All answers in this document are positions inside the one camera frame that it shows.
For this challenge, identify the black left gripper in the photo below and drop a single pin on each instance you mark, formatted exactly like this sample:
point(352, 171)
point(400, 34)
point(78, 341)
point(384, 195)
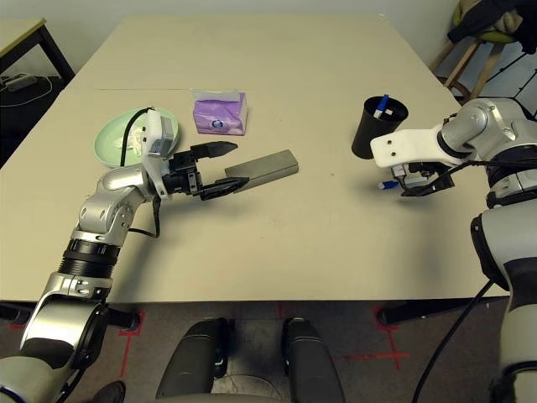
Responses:
point(182, 174)

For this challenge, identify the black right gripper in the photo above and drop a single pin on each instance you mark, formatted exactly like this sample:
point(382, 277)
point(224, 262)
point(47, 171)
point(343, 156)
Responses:
point(436, 174)

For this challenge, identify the grey glasses case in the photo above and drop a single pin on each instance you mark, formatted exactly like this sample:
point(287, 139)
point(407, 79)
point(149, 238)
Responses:
point(268, 165)

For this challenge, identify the white tissue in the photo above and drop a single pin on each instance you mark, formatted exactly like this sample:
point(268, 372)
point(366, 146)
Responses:
point(136, 140)

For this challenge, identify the light green plate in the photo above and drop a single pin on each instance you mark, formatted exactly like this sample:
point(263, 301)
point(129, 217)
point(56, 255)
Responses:
point(109, 138)

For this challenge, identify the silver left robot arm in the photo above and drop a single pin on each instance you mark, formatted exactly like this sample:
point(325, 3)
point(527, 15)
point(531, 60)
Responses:
point(121, 180)

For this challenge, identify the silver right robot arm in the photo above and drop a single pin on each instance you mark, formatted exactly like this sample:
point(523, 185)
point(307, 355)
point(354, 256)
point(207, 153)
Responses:
point(482, 121)

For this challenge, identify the purple tissue pack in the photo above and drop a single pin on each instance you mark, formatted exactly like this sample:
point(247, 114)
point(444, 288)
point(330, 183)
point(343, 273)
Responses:
point(218, 113)

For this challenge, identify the black cup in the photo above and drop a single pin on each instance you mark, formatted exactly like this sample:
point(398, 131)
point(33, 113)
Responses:
point(369, 138)

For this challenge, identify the blue marker with white end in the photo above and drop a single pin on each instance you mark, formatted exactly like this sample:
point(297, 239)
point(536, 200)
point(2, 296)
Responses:
point(382, 104)

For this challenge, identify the black table foot with caster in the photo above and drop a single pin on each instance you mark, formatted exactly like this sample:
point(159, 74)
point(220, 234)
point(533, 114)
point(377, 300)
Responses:
point(14, 312)
point(123, 319)
point(440, 310)

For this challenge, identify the wooden stool with green seat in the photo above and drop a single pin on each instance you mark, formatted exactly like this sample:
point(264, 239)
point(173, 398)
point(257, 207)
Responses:
point(461, 63)

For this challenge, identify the black tripod stand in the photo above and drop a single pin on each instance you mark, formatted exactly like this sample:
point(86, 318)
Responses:
point(505, 68)

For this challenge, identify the black jacket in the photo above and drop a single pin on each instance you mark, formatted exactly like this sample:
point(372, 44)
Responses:
point(478, 21)

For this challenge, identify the beige fleece garment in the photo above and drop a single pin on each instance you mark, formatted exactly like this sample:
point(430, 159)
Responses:
point(505, 23)

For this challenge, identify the dark grey robot left leg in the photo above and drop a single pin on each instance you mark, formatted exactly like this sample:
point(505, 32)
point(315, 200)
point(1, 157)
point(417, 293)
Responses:
point(195, 361)

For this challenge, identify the dark grey robot leg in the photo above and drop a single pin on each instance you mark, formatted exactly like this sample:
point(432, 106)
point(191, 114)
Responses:
point(312, 365)
point(195, 361)

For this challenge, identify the dark grey robot right leg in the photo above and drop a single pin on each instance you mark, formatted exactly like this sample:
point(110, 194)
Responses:
point(312, 365)

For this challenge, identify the grey power adapter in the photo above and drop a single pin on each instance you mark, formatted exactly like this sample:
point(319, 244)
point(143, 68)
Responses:
point(19, 82)

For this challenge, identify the dark brown shoe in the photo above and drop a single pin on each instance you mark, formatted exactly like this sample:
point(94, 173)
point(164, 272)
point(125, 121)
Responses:
point(110, 392)

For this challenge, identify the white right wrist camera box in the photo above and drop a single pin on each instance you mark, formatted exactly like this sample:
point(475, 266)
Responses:
point(403, 147)

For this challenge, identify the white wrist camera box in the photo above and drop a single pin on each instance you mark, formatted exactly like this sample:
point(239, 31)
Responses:
point(403, 147)
point(157, 134)

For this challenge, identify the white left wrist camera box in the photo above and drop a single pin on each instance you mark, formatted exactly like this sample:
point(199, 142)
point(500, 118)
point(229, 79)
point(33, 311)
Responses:
point(157, 134)

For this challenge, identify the beige side table black frame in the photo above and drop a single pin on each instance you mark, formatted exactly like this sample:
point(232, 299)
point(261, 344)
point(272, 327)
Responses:
point(17, 33)

